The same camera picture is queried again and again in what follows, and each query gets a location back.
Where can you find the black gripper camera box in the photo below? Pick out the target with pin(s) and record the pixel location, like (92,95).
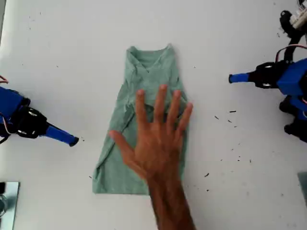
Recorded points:
(287,20)

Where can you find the green t-shirt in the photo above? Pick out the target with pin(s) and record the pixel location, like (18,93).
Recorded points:
(144,72)

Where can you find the person's hand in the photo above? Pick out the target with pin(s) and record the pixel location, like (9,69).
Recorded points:
(156,148)

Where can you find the black camera stalk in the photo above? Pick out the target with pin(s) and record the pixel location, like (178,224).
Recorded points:
(291,45)

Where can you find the black clamp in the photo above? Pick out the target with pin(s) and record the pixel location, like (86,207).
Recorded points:
(2,188)

